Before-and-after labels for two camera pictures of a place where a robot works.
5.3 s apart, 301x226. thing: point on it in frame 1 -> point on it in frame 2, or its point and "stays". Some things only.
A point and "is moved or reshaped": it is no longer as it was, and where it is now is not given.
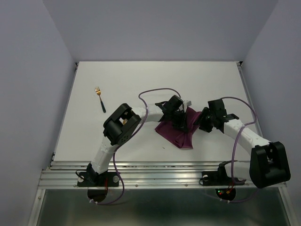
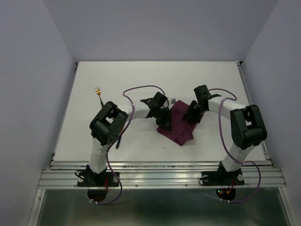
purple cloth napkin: (182, 139) is moved or reshaped
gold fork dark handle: (98, 92) stays
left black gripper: (182, 125) -> (166, 123)
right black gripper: (202, 125) -> (195, 118)
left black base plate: (107, 179) stays
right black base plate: (215, 178) stays
